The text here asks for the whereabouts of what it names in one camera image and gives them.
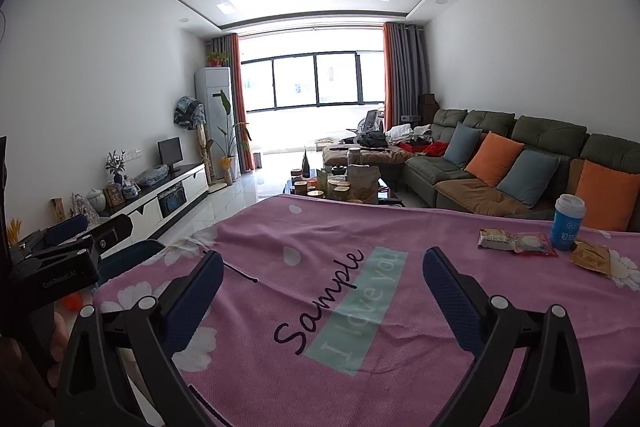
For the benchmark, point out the person's left hand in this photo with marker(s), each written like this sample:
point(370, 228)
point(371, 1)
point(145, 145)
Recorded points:
point(60, 329)

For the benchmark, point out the picture frame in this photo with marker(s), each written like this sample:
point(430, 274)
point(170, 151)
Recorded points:
point(114, 197)

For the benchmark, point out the office chair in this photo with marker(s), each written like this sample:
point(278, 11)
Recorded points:
point(371, 121)

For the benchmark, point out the group of glass jars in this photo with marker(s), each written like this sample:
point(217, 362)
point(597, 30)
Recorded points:
point(305, 188)

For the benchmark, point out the white ceramic jar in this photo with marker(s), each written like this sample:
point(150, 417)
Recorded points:
point(95, 201)

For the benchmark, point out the white standing air conditioner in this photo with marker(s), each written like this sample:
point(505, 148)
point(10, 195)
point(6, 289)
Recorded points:
point(212, 107)

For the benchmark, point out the kraft paper packet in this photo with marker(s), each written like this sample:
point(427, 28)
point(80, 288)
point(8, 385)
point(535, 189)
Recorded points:
point(592, 257)

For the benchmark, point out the black clothes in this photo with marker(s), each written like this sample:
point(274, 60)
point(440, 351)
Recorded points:
point(371, 139)

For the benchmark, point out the small potted plant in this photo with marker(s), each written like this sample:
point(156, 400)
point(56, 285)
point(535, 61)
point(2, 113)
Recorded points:
point(216, 58)

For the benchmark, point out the white clothes pile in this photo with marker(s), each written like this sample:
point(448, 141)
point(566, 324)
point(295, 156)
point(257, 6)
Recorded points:
point(407, 132)

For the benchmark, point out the cloth-covered standing fan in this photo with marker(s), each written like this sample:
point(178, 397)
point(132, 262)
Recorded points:
point(189, 113)

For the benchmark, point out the plant in blue vase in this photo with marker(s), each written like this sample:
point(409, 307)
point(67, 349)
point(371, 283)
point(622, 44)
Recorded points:
point(115, 164)

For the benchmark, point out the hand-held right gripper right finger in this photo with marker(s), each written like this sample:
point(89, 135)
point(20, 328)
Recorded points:
point(450, 299)

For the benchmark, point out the brown snack packet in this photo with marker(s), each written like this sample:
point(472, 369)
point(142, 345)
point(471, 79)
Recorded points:
point(496, 239)

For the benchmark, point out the brown ottoman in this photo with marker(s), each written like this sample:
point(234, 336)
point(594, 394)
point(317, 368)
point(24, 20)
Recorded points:
point(380, 155)

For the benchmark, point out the plastic-wrapped bundle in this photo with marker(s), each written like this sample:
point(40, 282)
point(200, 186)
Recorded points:
point(151, 176)

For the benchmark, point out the orange cushion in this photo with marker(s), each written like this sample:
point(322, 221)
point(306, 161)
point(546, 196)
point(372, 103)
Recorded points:
point(607, 197)
point(492, 159)

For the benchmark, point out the dark wooden cabinet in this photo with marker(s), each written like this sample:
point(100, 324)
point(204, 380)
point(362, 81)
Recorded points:
point(428, 108)

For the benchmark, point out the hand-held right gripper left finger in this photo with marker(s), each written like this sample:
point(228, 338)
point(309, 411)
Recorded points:
point(195, 299)

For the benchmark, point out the pink floral blanket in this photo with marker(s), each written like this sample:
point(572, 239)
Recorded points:
point(310, 307)

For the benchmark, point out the white and black TV cabinet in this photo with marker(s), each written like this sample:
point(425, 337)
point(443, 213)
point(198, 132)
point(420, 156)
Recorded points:
point(150, 202)

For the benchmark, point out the large window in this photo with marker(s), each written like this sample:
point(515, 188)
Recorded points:
point(312, 79)

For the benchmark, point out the blue cup with white lid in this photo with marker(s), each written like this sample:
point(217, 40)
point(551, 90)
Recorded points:
point(567, 222)

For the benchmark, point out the black monitor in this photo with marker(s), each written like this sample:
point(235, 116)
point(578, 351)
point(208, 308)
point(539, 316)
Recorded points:
point(170, 153)

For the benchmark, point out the green tea packet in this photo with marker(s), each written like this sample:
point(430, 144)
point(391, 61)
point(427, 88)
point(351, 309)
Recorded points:
point(322, 183)

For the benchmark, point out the white wall socket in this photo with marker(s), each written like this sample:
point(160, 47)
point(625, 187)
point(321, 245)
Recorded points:
point(132, 153)

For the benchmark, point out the black glass coffee table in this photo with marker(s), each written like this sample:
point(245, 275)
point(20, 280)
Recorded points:
point(390, 197)

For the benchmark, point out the clear snack packet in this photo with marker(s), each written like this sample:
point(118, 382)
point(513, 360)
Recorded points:
point(535, 243)

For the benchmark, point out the grey and orange curtain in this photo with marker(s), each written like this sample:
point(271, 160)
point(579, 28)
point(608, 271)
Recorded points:
point(405, 77)
point(235, 107)

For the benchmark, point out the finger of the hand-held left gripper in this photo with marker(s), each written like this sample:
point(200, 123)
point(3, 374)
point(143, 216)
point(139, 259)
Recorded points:
point(112, 232)
point(65, 228)

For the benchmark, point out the blue and white porcelain jar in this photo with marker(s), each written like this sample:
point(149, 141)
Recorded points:
point(131, 191)

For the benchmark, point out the red cloth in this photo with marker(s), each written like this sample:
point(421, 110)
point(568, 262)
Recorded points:
point(436, 149)

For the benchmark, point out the kraft paper snack bag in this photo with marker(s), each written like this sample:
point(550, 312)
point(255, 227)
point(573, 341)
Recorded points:
point(363, 183)

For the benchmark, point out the wooden plaque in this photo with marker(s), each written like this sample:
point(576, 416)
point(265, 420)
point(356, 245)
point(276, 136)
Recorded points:
point(59, 213)

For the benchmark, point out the green and brown sofa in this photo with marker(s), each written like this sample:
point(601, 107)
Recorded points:
point(450, 187)

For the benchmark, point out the blue cushion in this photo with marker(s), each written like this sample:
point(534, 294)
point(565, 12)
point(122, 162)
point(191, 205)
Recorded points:
point(527, 179)
point(461, 146)

